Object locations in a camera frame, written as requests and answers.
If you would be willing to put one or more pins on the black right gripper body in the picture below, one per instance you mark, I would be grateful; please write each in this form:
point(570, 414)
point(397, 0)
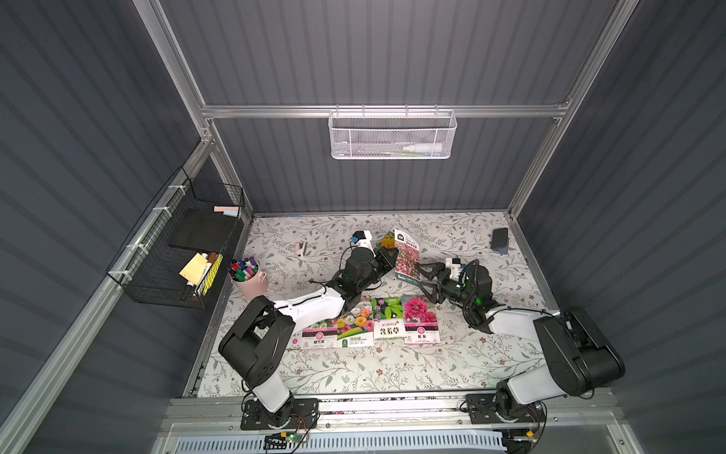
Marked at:
point(438, 281)

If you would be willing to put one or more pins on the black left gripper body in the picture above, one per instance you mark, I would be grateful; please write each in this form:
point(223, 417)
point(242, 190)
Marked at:
point(380, 259)

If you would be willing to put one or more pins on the green mimosa seed packet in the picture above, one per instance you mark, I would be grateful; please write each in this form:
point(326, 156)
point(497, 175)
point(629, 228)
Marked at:
point(388, 318)

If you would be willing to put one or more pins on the pink hollyhock seed packet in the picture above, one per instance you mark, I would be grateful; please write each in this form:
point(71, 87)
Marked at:
point(421, 321)

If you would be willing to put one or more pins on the chrysanthemum seed packet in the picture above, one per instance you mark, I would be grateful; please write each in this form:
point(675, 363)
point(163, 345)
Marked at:
point(320, 335)

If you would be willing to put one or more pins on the yellow sunflower seed packet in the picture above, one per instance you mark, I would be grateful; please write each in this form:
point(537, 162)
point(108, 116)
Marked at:
point(388, 241)

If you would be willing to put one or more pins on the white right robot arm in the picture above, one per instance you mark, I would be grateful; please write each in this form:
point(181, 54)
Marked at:
point(578, 356)

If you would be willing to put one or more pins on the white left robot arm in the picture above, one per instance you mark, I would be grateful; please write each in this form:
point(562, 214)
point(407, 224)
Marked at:
point(255, 344)

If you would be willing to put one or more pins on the black rectangular block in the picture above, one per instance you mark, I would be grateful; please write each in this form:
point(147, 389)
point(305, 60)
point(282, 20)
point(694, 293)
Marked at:
point(500, 241)

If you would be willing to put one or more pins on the pink pen cup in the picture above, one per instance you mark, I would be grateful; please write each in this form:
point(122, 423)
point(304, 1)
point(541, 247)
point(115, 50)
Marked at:
point(248, 278)

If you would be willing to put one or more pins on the white tube in basket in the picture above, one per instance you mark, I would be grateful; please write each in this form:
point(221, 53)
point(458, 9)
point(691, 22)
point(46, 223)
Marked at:
point(424, 149)

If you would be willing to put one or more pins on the black notebook in basket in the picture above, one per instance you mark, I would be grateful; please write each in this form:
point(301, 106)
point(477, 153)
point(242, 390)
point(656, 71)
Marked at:
point(202, 231)

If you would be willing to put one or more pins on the yellow sticky notes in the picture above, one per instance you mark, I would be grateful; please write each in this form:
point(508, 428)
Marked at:
point(194, 270)

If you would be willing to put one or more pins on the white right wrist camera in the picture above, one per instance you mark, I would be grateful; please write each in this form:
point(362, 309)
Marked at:
point(454, 265)

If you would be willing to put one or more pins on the white wire mesh basket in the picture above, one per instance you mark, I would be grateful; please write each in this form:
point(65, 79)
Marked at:
point(381, 134)

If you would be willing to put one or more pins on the black wire wall basket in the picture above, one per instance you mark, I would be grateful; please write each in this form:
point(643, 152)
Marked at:
point(178, 252)

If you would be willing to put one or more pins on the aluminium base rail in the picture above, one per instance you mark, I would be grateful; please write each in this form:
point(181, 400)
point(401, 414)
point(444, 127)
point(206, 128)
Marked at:
point(452, 421)

